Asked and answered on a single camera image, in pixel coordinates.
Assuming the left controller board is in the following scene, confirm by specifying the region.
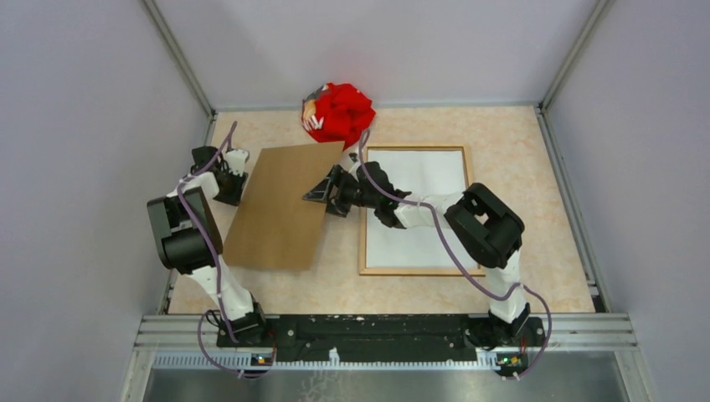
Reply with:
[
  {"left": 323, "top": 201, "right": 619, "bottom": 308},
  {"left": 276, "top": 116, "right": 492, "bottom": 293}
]
[{"left": 250, "top": 353, "right": 274, "bottom": 367}]

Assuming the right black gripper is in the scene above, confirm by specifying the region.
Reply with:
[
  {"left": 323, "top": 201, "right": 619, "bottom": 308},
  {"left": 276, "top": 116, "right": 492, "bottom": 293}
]
[{"left": 302, "top": 166, "right": 378, "bottom": 219}]

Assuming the brown backing board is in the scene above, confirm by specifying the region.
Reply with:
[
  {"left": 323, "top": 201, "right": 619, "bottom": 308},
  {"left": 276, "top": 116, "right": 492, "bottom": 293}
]
[{"left": 223, "top": 142, "right": 343, "bottom": 271}]

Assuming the right controller board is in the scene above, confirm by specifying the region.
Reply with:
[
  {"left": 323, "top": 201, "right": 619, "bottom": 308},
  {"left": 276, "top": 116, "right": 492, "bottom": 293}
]
[{"left": 496, "top": 353, "right": 528, "bottom": 372}]

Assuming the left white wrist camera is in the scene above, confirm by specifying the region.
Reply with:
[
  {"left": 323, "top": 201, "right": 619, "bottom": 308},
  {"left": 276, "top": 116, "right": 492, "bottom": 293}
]
[{"left": 224, "top": 148, "right": 250, "bottom": 176}]

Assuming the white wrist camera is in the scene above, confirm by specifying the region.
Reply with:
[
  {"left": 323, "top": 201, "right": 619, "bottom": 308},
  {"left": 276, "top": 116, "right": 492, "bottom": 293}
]
[
  {"left": 224, "top": 148, "right": 250, "bottom": 176},
  {"left": 347, "top": 153, "right": 361, "bottom": 177}
]

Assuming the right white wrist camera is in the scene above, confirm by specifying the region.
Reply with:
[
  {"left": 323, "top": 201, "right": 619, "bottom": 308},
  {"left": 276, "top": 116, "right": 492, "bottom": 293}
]
[{"left": 347, "top": 153, "right": 361, "bottom": 177}]

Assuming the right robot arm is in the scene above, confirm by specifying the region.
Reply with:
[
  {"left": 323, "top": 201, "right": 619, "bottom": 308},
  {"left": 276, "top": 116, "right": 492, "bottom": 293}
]
[{"left": 302, "top": 162, "right": 530, "bottom": 345}]

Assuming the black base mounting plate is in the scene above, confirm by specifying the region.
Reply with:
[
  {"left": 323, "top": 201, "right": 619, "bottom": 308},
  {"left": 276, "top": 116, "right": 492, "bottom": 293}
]
[{"left": 216, "top": 314, "right": 545, "bottom": 363}]

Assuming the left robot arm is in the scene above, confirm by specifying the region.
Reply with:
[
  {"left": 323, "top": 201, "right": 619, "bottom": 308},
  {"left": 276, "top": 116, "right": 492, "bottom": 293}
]
[{"left": 147, "top": 147, "right": 269, "bottom": 347}]

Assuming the wooden picture frame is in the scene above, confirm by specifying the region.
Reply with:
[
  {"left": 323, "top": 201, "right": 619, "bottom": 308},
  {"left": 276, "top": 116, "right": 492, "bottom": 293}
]
[{"left": 358, "top": 144, "right": 487, "bottom": 278}]

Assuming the red crumpled cloth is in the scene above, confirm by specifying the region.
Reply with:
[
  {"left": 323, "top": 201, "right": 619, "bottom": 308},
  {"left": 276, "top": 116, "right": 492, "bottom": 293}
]
[{"left": 301, "top": 82, "right": 376, "bottom": 150}]

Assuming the controller board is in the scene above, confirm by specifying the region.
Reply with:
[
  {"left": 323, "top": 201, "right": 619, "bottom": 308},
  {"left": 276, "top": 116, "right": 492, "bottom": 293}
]
[
  {"left": 496, "top": 353, "right": 528, "bottom": 372},
  {"left": 250, "top": 353, "right": 274, "bottom": 367}
]

